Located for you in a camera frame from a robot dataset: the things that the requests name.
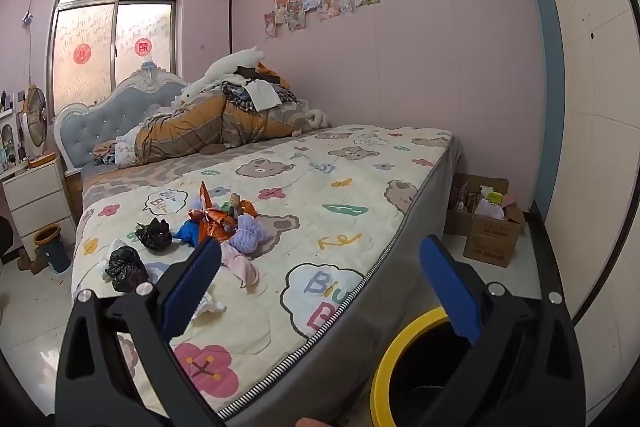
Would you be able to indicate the long white plush toy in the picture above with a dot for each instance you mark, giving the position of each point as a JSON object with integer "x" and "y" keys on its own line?
{"x": 225, "y": 67}

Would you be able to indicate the open cardboard box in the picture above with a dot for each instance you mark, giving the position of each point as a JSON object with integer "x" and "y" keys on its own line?
{"x": 457, "y": 219}

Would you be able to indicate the blue tufted bed headboard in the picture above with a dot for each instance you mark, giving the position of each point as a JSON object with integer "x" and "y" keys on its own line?
{"x": 95, "y": 127}

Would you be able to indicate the brown boot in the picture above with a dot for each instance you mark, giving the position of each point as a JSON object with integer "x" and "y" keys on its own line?
{"x": 30, "y": 263}

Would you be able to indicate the black plastic bag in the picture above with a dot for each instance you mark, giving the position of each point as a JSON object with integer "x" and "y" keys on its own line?
{"x": 125, "y": 269}
{"x": 154, "y": 234}

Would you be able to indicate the bed with cartoon quilt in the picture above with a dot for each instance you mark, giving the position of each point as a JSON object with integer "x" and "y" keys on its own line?
{"x": 325, "y": 207}

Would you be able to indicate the pink crumpled cloth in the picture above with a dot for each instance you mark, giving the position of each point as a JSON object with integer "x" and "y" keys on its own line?
{"x": 240, "y": 267}

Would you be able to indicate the grey mattress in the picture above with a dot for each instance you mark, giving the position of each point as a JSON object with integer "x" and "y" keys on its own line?
{"x": 350, "y": 357}

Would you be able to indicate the blue plastic wrapper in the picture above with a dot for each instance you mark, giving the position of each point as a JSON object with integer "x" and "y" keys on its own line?
{"x": 186, "y": 232}

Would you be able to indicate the white nightstand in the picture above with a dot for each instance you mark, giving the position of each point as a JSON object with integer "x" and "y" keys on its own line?
{"x": 35, "y": 197}

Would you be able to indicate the folded orange grey duvet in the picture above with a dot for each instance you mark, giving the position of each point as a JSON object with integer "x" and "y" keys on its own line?
{"x": 200, "y": 122}

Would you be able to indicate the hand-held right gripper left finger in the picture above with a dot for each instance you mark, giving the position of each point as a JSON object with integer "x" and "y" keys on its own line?
{"x": 192, "y": 287}

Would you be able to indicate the white wardrobe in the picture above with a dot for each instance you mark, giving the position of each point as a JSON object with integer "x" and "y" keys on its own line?
{"x": 590, "y": 107}

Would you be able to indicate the floral pillow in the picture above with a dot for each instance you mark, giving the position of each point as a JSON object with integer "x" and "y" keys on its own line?
{"x": 125, "y": 152}

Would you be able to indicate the blue bin with brown rim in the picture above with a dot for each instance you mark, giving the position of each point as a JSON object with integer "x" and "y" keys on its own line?
{"x": 55, "y": 252}

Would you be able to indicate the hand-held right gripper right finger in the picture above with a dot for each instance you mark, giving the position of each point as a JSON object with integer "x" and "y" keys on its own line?
{"x": 450, "y": 287}

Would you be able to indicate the electric fan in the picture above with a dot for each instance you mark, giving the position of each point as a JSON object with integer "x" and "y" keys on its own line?
{"x": 36, "y": 119}

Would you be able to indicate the window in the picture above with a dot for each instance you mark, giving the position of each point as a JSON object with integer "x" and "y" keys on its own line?
{"x": 85, "y": 57}

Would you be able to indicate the row of cosmetic bottles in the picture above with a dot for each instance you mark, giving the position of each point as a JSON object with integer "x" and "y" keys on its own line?
{"x": 6, "y": 147}

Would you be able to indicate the red paper window decal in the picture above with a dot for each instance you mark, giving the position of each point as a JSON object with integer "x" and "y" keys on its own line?
{"x": 143, "y": 46}
{"x": 82, "y": 53}

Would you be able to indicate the white crumpled tissue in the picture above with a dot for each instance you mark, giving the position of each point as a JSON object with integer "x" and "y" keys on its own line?
{"x": 207, "y": 304}

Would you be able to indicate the grey patterned bed sheet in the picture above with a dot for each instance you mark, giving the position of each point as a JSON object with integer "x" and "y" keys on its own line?
{"x": 165, "y": 172}

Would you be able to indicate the pink and white plush toy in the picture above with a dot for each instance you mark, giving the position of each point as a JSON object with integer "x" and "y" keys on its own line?
{"x": 315, "y": 119}

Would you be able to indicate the yellow-rimmed black trash bin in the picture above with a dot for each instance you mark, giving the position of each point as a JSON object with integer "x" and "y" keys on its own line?
{"x": 382, "y": 382}

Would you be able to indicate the pile of clothes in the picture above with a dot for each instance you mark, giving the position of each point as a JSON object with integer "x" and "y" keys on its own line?
{"x": 260, "y": 94}

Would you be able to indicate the orange snack wrapper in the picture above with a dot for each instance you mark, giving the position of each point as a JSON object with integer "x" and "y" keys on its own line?
{"x": 212, "y": 224}

